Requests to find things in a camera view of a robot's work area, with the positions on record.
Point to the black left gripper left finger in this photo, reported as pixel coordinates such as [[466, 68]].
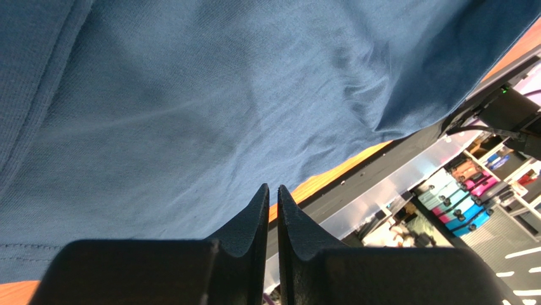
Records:
[[225, 268]]

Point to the aluminium front frame rail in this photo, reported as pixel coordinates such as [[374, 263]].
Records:
[[380, 199]]

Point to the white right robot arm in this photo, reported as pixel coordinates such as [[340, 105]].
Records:
[[504, 112]]

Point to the colourful suitcases row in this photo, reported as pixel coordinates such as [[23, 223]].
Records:
[[453, 194]]

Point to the blue t-shirt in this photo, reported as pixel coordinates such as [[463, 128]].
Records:
[[161, 119]]

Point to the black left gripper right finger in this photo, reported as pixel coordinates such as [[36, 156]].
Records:
[[317, 268]]

